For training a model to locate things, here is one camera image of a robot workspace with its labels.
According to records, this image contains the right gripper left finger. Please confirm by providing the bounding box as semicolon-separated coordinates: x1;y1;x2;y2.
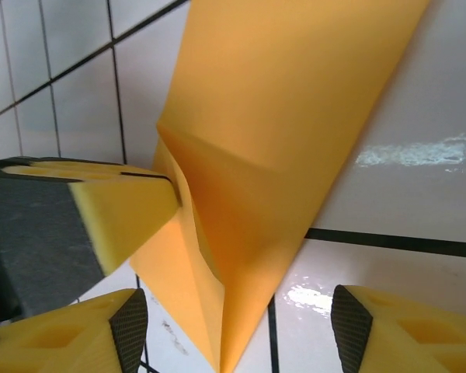
0;288;149;373

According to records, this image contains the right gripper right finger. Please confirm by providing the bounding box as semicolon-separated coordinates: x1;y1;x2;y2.
331;284;466;373

